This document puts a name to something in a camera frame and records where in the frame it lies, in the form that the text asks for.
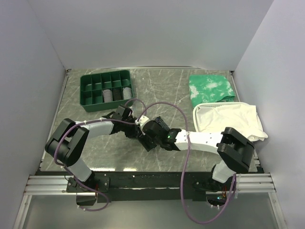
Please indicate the navy striped underwear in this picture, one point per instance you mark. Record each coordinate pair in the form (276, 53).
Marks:
(162, 123)

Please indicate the green white tie-dye cloth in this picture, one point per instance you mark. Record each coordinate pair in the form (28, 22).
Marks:
(210, 89)

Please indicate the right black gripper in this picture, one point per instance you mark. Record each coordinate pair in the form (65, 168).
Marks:
(143, 138)

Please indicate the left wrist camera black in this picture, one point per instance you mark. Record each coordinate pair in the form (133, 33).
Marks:
(122, 112)

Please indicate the green compartment organizer tray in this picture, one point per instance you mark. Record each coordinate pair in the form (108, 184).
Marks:
(92, 85)

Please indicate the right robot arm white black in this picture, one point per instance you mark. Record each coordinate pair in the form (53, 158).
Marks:
(235, 150)

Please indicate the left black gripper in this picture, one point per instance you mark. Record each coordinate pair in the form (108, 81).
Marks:
(136, 130)

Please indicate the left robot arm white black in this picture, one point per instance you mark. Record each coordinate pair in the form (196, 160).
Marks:
(67, 142)

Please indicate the white perforated laundry basket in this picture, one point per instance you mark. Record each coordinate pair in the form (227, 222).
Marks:
(216, 117)

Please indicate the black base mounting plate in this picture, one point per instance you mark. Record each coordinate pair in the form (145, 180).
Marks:
(193, 186)

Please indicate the white cloth in basket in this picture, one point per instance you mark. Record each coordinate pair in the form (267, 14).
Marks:
(252, 129)

